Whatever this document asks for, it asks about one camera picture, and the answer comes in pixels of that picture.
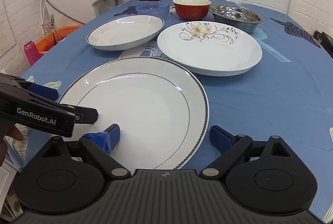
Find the translucent blue plastic bowl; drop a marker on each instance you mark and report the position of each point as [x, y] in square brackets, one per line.
[157, 8]

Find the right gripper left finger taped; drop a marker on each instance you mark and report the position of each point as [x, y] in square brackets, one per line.
[96, 149]

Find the white deep plate blue rim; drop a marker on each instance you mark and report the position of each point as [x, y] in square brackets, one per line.
[125, 33]

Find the stainless steel bowl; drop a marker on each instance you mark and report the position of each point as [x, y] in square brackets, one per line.
[238, 17]

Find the pink bottle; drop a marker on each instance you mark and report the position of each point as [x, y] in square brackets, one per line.
[31, 52]

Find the white floral plate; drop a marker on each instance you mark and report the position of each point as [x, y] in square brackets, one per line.
[210, 48]

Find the person left hand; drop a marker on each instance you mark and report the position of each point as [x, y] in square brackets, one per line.
[12, 133]

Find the large white rimmed plate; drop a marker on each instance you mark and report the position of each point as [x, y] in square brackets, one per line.
[161, 108]

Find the blue printed tablecloth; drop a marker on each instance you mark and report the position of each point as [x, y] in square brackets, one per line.
[289, 93]

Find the orange plastic basin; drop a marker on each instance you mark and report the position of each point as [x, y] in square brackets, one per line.
[47, 42]

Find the red ceramic bowl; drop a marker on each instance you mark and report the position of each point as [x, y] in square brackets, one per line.
[192, 10]

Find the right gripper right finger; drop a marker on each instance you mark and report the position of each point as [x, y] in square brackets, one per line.
[234, 150]

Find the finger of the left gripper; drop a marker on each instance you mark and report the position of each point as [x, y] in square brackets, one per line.
[43, 91]
[83, 115]

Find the glass jar with sticks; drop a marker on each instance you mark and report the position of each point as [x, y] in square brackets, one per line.
[50, 31]

